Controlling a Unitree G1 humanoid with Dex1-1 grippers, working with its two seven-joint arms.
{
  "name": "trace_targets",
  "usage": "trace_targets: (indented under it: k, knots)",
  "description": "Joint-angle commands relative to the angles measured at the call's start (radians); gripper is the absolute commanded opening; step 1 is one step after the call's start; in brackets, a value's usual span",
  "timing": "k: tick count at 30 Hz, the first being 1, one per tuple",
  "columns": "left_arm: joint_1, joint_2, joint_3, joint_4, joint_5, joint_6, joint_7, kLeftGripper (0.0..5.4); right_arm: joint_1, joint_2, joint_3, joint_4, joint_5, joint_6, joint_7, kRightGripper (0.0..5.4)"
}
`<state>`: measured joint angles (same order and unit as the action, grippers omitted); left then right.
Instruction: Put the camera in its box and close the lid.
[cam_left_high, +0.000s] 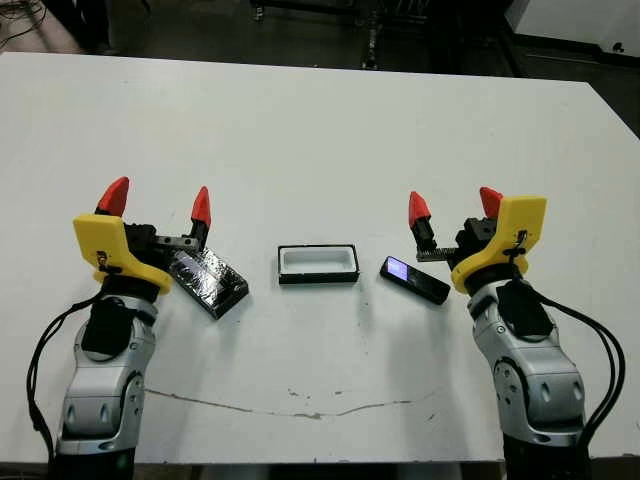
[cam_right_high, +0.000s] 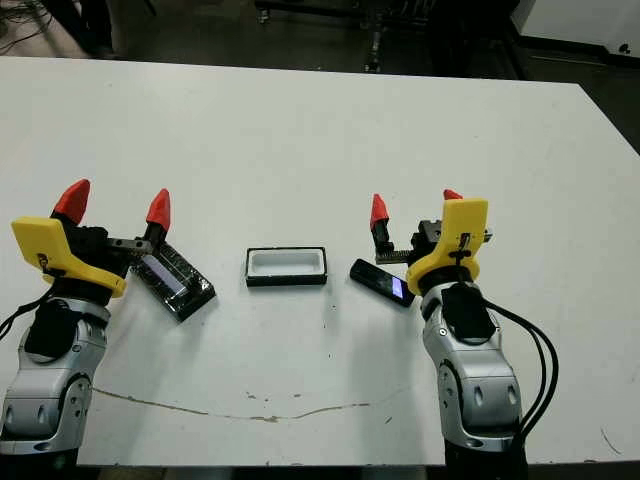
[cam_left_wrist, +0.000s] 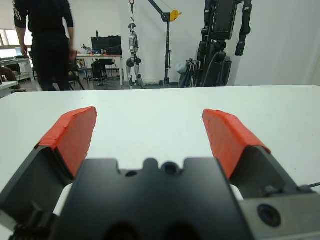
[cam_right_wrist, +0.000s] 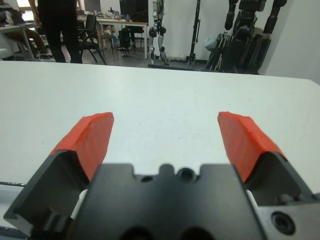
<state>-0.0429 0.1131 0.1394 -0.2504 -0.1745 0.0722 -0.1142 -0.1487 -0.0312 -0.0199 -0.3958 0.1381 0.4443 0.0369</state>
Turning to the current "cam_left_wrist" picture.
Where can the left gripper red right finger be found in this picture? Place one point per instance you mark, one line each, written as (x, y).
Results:
(225, 137)

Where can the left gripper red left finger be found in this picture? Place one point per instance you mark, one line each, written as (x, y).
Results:
(70, 135)

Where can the person with dark trousers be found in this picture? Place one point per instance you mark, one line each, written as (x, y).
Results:
(101, 70)

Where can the stack of folded black chairs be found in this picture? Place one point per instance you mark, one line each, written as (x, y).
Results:
(192, 72)

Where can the black folding chair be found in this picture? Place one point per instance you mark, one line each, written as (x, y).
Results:
(75, 60)

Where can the small white table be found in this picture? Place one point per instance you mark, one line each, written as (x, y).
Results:
(6, 86)

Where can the white plastic bag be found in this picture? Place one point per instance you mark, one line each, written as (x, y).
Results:
(181, 67)

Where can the long white desk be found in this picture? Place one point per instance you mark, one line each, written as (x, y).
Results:
(25, 65)

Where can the white desk with monitors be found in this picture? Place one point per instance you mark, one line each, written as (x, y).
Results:
(100, 56)

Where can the black monitor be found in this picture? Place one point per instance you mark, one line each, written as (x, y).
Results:
(100, 43)

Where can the laptop with bright screen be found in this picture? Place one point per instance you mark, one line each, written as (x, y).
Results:
(19, 51)

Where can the person in black clothes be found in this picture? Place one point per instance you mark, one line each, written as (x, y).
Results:
(47, 37)

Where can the black gantry crane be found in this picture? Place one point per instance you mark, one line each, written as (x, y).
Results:
(167, 50)

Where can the silver hanging humanoid robot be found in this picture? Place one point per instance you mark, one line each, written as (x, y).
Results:
(133, 42)

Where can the large black humanoid robot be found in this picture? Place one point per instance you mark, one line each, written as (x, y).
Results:
(222, 20)

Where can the white roller blind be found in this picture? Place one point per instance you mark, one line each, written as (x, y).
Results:
(6, 15)

